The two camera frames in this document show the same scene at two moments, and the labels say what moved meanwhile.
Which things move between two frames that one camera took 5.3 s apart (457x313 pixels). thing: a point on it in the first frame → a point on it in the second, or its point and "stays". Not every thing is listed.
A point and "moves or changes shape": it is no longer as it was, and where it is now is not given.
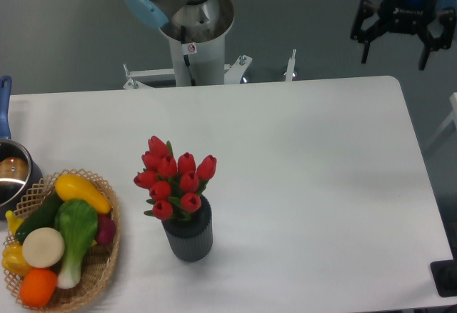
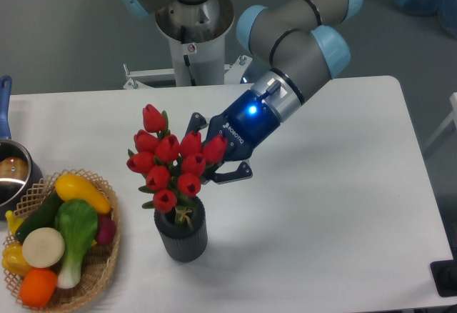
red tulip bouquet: [175, 189] moves or changes shape
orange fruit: [38, 286] stays
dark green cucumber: [45, 217] stays
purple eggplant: [106, 229] stays
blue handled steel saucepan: [20, 174] stays
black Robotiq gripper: [411, 6] → [246, 125]
